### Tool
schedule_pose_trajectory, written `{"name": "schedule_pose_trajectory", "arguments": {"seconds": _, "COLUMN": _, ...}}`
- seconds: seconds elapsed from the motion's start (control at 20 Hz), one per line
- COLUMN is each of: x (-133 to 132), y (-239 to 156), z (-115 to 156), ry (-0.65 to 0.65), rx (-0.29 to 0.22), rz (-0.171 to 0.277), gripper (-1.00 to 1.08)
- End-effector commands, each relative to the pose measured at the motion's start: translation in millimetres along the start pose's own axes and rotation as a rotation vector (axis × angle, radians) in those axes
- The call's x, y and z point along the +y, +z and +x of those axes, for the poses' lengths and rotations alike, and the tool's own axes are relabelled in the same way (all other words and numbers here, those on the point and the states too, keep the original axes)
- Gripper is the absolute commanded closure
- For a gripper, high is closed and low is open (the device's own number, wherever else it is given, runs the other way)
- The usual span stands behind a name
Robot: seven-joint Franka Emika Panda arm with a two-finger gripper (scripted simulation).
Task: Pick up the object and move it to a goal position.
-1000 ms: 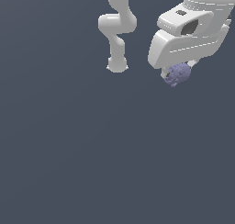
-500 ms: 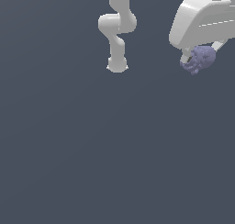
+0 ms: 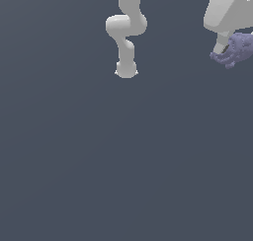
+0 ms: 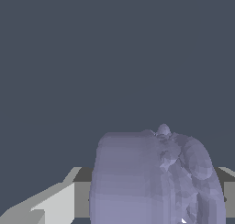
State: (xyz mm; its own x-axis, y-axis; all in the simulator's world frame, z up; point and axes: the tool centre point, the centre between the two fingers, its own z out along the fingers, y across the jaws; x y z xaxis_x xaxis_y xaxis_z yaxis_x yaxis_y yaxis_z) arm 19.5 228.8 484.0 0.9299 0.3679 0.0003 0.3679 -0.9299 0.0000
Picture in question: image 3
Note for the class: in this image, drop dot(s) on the purple lumpy object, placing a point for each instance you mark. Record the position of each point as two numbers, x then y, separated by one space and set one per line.
240 49

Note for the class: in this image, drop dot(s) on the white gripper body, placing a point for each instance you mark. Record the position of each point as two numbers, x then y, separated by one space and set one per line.
227 11

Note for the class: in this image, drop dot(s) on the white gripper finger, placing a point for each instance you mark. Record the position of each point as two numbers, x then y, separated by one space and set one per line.
220 42

